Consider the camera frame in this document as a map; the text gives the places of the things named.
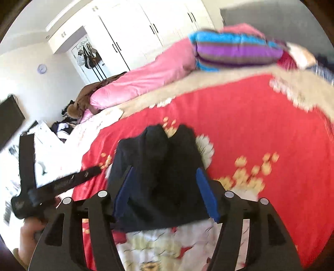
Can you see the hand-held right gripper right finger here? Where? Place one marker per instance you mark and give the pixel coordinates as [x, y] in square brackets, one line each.
[208, 198]

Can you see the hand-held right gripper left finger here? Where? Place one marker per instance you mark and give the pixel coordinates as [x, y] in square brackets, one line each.
[122, 195]

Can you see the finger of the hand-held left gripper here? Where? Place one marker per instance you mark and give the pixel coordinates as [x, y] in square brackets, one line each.
[67, 181]
[27, 161]

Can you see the black sweater with orange cuffs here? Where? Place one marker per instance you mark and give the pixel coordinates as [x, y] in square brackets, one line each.
[161, 177]

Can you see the dark clothes pile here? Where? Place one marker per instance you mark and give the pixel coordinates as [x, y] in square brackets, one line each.
[61, 130]

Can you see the hanging clothes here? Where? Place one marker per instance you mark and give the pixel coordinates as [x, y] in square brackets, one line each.
[88, 56]

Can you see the person's left hand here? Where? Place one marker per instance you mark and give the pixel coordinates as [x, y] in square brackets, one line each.
[30, 234]

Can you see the white cluttered desk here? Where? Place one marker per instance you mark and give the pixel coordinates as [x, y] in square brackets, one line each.
[44, 151]

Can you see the brown coat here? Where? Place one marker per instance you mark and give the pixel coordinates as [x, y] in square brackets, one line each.
[86, 96]

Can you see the red floral blanket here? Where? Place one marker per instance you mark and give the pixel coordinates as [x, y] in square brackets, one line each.
[248, 117]

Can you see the pink quilt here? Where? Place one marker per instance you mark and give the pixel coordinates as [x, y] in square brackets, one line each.
[146, 78]

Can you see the striped purple blue pillow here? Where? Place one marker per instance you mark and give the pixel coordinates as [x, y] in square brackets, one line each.
[234, 49]

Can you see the white wardrobe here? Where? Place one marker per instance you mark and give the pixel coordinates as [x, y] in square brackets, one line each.
[135, 28]

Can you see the beige pillow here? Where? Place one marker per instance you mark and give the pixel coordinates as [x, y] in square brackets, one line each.
[300, 54]

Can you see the dark striped cloth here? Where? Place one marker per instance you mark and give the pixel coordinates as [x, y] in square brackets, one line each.
[322, 69]

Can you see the black wall television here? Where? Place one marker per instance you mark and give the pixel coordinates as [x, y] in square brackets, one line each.
[10, 122]

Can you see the round wall clock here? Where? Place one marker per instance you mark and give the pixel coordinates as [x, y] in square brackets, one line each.
[42, 68]

